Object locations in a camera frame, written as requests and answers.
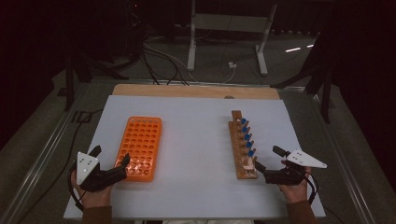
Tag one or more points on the white metal stand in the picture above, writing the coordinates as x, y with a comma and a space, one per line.
230, 22

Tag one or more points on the person's right hand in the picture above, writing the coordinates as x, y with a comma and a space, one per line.
294, 193

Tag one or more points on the wooden peg test tube rack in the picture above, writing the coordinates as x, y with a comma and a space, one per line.
239, 149

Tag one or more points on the black tripod stand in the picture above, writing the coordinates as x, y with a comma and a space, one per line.
70, 81
325, 93

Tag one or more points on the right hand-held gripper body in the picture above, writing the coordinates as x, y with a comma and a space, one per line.
285, 176

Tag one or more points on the orange plastic test tube rack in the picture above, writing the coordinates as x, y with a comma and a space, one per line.
141, 140

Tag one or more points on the white board sheet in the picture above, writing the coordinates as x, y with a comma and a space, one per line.
193, 140

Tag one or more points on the person's left hand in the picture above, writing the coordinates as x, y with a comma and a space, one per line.
93, 196

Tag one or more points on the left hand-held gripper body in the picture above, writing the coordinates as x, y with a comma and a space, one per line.
93, 179

